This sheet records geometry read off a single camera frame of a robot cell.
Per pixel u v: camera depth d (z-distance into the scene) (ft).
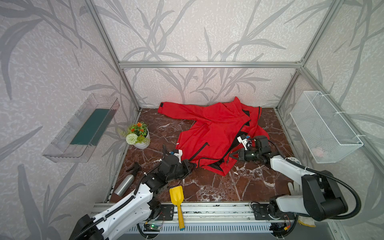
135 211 1.87
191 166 2.28
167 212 2.42
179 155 2.45
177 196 2.58
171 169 2.05
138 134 2.86
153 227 2.32
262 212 2.40
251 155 2.46
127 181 2.64
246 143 2.58
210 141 3.28
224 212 2.47
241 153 2.48
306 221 2.32
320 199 1.37
